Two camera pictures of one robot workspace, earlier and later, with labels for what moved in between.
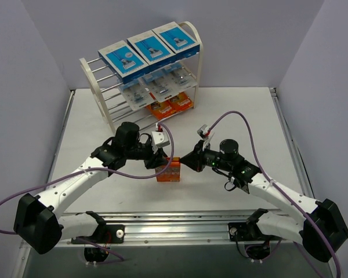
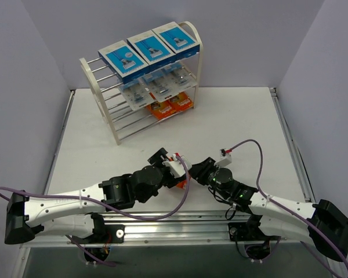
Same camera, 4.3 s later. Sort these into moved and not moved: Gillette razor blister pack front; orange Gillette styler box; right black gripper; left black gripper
Moved: left black gripper; right black gripper; orange Gillette styler box
Not moved: Gillette razor blister pack front
